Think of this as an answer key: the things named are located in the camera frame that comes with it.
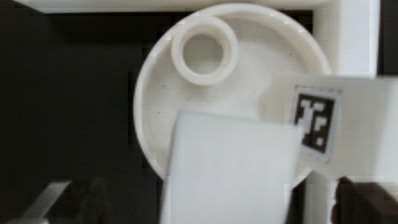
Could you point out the white round stool seat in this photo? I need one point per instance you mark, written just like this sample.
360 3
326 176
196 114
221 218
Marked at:
225 80

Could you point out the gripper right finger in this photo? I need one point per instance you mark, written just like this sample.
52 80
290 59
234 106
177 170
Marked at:
365 204

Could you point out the white U-shaped fence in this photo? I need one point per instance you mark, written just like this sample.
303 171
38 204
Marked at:
345 32

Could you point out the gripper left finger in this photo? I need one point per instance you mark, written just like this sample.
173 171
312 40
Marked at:
72 203

